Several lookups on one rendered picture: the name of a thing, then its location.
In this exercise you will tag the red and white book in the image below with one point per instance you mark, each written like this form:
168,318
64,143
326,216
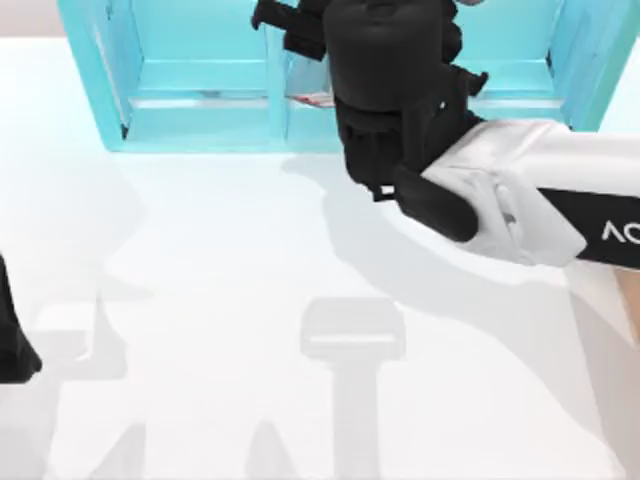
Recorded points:
315,99

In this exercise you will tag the light blue rack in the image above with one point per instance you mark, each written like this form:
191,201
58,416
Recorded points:
200,75

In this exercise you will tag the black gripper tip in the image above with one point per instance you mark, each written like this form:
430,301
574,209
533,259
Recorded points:
12,345

